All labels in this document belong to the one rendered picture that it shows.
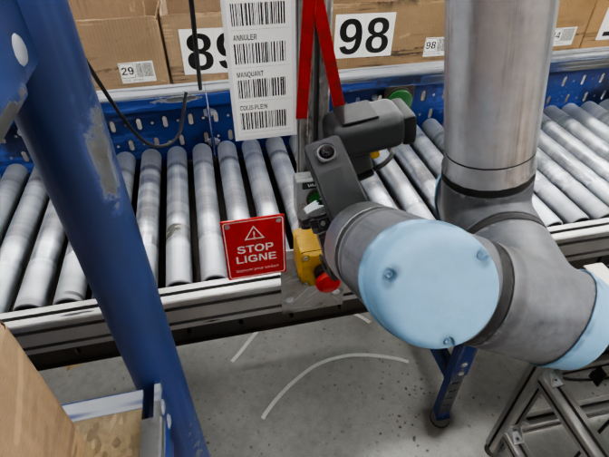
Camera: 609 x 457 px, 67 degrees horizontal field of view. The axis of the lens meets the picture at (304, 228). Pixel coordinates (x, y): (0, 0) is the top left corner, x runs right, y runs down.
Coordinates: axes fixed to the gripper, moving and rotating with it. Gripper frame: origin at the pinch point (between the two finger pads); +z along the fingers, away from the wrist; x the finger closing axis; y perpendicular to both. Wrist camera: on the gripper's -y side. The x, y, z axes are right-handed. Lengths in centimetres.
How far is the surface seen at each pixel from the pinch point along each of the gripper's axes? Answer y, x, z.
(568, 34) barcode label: -11, 94, 57
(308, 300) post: 20.2, -4.7, 16.5
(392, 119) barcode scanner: -8.4, 11.3, -7.7
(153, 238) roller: 1.0, -29.3, 30.3
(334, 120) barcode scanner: -10.6, 4.6, -5.4
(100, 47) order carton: -42, -29, 54
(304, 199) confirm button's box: -0.7, -1.5, 1.7
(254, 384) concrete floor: 64, -26, 74
